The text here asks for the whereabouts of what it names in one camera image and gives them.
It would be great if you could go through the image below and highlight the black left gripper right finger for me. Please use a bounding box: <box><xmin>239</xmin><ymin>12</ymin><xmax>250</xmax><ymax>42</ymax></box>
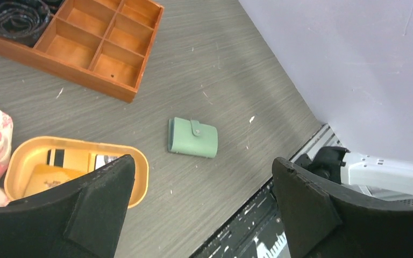
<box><xmin>272</xmin><ymin>157</ymin><xmax>413</xmax><ymax>257</ymax></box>

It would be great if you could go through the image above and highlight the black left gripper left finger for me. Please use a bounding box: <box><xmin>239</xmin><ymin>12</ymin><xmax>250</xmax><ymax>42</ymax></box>
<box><xmin>0</xmin><ymin>154</ymin><xmax>136</xmax><ymax>257</ymax></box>

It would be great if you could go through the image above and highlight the green card holder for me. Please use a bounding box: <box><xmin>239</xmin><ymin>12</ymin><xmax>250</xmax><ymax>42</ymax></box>
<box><xmin>167</xmin><ymin>117</ymin><xmax>218</xmax><ymax>159</ymax></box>

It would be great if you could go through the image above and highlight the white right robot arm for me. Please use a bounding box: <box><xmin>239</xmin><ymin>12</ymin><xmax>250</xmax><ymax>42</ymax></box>
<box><xmin>298</xmin><ymin>146</ymin><xmax>413</xmax><ymax>200</ymax></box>

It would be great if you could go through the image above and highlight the gold card with black stripe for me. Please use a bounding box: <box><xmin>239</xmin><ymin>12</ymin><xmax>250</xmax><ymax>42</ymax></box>
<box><xmin>46</xmin><ymin>148</ymin><xmax>94</xmax><ymax>173</ymax></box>

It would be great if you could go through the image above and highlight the gold credit card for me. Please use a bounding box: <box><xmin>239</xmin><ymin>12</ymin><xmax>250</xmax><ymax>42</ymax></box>
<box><xmin>23</xmin><ymin>164</ymin><xmax>86</xmax><ymax>197</ymax></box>

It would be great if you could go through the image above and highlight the white credit card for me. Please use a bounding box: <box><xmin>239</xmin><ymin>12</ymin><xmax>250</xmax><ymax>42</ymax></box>
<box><xmin>94</xmin><ymin>155</ymin><xmax>118</xmax><ymax>169</ymax></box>

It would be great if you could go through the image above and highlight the yellow oval dish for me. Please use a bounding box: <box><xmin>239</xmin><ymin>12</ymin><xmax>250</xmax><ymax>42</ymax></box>
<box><xmin>4</xmin><ymin>136</ymin><xmax>149</xmax><ymax>208</ymax></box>

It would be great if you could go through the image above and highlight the orange compartment tray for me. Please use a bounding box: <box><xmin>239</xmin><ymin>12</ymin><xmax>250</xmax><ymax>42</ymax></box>
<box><xmin>0</xmin><ymin>1</ymin><xmax>164</xmax><ymax>103</ymax></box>

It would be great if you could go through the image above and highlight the aluminium frame rail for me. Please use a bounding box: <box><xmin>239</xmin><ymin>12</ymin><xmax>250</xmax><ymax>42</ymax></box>
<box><xmin>289</xmin><ymin>124</ymin><xmax>343</xmax><ymax>166</ymax></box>

